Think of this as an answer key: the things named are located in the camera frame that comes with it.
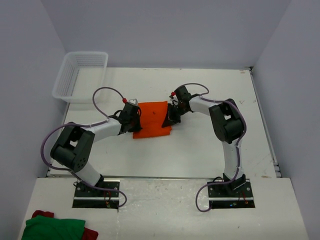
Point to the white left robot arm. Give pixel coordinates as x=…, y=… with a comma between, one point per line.
x=73, y=146

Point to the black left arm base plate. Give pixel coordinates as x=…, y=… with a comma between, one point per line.
x=86, y=197

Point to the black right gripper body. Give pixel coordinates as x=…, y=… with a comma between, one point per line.
x=175, y=113

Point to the green folded t shirt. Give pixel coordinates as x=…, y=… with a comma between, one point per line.
x=55, y=228

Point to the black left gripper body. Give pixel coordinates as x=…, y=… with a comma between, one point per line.
x=135, y=125

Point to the white plastic basket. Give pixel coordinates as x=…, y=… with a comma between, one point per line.
x=80, y=74

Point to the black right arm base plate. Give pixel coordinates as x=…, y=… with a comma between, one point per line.
x=220, y=197

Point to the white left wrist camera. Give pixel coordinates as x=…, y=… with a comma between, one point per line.
x=133, y=101

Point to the red folded t shirt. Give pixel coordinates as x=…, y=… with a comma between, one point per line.
x=42, y=213

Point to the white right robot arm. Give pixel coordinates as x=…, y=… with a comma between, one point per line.
x=228, y=125

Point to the orange t shirt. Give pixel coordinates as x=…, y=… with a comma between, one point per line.
x=152, y=117

